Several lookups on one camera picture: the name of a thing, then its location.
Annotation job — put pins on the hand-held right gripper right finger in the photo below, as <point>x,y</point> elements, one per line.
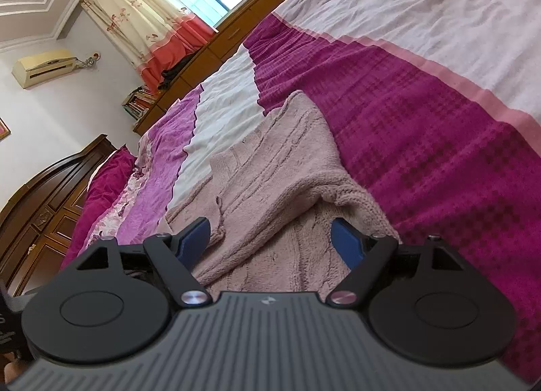
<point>345,243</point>

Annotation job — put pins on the pink knit cardigan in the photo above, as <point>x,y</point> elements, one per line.
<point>270,188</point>

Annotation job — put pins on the dark cloth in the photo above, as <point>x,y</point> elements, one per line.
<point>177,72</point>

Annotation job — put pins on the magenta pillow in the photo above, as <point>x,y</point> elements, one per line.
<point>110,181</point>

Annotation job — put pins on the magenta pink floral blanket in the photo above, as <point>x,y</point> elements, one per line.
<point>422,91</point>

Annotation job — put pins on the floral cream and coral curtain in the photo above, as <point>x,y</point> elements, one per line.
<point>143,23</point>

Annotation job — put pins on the dark wooden headboard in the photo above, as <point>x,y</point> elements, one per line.
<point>38,213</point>

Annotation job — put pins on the cream wall air conditioner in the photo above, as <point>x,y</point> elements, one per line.
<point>42,66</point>

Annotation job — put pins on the wall picture frame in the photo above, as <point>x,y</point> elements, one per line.
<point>3,128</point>

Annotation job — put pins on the stack of books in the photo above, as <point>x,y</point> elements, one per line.
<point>141,102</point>

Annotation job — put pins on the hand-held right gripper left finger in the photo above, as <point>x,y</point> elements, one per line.
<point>197,233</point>

